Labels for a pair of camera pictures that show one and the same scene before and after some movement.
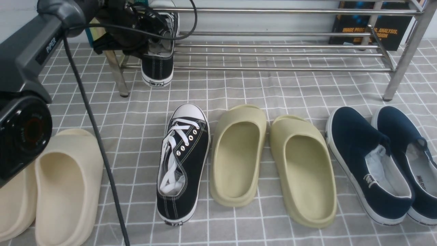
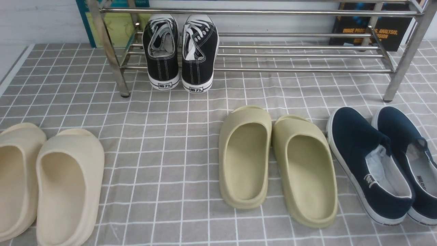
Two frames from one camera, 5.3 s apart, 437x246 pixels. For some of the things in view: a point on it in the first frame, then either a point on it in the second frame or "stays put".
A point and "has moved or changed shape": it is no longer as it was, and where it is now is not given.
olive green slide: [302, 163] stays put
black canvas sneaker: [184, 155] → [200, 46]
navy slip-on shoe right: [407, 144] stays put
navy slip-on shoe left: [378, 182] stays put
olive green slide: [236, 152] has moved or changed shape
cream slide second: [68, 176] stays put
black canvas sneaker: [157, 66] has moved or changed shape
